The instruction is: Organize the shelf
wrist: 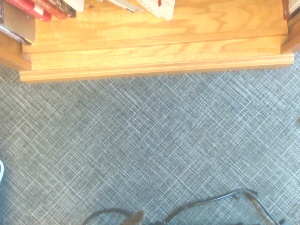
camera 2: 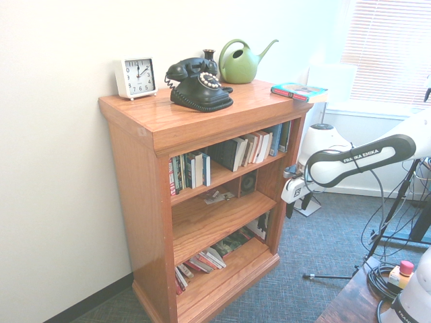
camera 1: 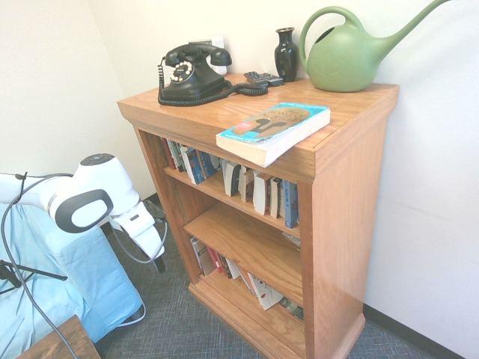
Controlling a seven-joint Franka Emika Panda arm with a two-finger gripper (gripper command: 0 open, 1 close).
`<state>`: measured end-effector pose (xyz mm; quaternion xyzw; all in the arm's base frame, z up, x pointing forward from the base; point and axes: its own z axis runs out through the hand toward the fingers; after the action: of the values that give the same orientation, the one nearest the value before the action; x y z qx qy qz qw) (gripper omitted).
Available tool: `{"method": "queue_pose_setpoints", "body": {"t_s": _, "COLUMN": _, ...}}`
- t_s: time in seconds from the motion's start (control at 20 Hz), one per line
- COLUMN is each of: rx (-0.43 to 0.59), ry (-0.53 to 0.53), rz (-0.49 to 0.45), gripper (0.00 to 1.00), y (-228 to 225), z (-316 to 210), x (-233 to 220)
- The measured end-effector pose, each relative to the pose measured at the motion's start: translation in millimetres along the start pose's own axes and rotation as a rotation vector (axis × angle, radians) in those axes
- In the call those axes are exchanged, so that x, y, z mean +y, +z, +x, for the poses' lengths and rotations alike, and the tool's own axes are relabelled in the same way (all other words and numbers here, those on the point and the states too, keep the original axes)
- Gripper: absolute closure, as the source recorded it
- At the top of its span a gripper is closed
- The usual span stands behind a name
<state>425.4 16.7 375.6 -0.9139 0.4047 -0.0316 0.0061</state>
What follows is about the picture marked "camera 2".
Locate red spine book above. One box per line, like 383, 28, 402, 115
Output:
168, 157, 177, 197

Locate green spine book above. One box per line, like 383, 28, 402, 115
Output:
182, 153, 197, 190

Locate turquoise paperback book gold helmet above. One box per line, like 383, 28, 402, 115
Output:
271, 81, 329, 104

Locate blue and white book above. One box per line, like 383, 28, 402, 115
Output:
201, 153, 212, 187

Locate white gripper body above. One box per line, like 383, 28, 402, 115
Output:
281, 177, 316, 205

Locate loose papers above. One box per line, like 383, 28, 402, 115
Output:
201, 189, 236, 205

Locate green camouflage cover book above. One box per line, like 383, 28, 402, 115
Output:
209, 231, 256, 259

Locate black tripod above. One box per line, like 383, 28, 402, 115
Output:
302, 264, 360, 281

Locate wooden bookshelf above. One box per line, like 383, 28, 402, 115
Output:
98, 79, 316, 323

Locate coiled black cable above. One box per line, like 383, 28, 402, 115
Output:
366, 262, 405, 303

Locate dark spine book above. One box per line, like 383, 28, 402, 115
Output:
174, 154, 185, 195

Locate dark wooden table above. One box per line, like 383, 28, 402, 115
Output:
314, 255, 431, 323

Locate black metal stand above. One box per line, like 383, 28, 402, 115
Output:
362, 160, 431, 264

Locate black camera cable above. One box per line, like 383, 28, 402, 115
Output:
292, 143, 389, 263

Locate white spine book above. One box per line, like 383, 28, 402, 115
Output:
193, 151, 207, 188

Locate small wooden speaker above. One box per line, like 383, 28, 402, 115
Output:
239, 169, 259, 199

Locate yellow emergency stop button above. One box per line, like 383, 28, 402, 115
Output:
388, 260, 416, 290

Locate black and white picture book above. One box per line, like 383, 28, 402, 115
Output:
244, 209, 272, 242

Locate small black vase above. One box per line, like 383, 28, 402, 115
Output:
203, 48, 218, 69

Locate dark green book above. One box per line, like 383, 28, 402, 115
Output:
278, 120, 292, 153

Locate white square alarm clock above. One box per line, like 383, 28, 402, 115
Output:
114, 56, 158, 102

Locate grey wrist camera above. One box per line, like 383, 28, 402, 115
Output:
282, 164, 304, 180

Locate black rotary telephone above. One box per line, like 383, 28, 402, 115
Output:
164, 57, 234, 112

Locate thick black book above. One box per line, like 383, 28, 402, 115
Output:
205, 137, 248, 173

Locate red and white leaning book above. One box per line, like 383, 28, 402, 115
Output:
174, 262, 195, 296

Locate green plastic watering can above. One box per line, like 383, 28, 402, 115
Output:
218, 38, 280, 85

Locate white book red print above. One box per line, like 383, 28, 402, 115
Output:
201, 247, 228, 270

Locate blue hardcover book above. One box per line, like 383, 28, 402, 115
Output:
263, 123, 284, 157

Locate cream paged paperback book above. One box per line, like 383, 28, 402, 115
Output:
251, 131, 271, 164
240, 134, 257, 168

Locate white window blinds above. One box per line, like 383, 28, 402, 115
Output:
339, 0, 431, 109

